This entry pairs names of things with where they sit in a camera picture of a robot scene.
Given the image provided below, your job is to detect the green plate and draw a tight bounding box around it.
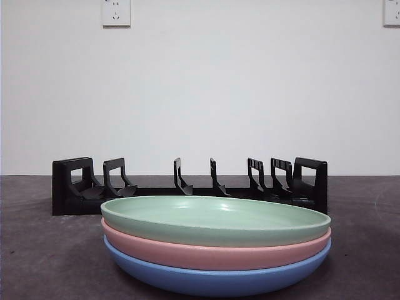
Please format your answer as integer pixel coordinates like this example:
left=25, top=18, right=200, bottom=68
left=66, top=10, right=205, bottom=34
left=100, top=195, right=332, bottom=248

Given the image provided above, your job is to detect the pink plate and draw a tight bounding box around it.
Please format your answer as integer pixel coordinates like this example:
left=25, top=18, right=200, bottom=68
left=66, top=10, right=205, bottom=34
left=101, top=216, right=333, bottom=273

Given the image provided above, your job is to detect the blue plate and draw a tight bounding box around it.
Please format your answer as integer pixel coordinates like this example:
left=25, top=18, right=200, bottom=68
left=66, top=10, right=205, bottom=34
left=102, top=234, right=333, bottom=298

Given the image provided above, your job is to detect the black dish rack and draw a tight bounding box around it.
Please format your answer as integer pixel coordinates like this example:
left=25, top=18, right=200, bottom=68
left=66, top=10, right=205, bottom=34
left=51, top=156, right=329, bottom=217

